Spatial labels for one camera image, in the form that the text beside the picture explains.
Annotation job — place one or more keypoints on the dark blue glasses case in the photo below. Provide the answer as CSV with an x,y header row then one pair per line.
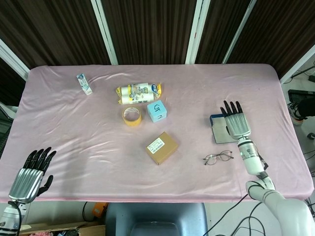
x,y
220,132

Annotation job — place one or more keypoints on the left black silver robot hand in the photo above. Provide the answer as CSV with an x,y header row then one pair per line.
x,y
25,183

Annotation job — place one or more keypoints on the yellow white snack package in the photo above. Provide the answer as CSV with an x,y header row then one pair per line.
x,y
137,93

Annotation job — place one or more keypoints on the dark slatted screen panel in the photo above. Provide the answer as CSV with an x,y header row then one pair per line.
x,y
49,29
283,29
152,29
221,29
7,81

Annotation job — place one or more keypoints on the orange device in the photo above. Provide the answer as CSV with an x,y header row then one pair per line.
x,y
97,211

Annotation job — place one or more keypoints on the brown cardboard box with label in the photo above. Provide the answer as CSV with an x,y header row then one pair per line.
x,y
161,147

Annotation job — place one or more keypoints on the yellow packing tape roll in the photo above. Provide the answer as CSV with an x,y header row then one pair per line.
x,y
133,122

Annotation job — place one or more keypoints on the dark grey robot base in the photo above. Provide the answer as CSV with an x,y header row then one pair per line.
x,y
157,218

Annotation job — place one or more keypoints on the white orange sneaker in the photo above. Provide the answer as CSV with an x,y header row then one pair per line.
x,y
295,116

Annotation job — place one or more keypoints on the pink tablecloth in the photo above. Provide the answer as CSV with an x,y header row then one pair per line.
x,y
73,147

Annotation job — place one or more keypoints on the black trousered person leg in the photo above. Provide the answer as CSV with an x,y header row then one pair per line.
x,y
307,108

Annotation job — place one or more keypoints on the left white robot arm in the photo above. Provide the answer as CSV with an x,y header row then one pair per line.
x,y
8,216

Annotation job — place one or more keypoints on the thin-framed eyeglasses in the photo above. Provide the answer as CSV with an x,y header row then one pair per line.
x,y
211,159

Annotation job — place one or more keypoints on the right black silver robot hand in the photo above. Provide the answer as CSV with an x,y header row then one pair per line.
x,y
238,125

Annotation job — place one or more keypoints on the black equipment rack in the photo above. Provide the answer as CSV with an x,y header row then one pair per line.
x,y
5,127

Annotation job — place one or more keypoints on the small blue white carton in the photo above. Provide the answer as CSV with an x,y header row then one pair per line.
x,y
84,84

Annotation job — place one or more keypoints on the light blue numbered cube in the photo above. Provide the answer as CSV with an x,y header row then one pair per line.
x,y
157,111

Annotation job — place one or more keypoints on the open cardboard box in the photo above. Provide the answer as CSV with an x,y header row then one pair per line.
x,y
49,227

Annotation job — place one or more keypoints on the black flat monitor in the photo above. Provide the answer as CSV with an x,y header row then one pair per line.
x,y
301,93

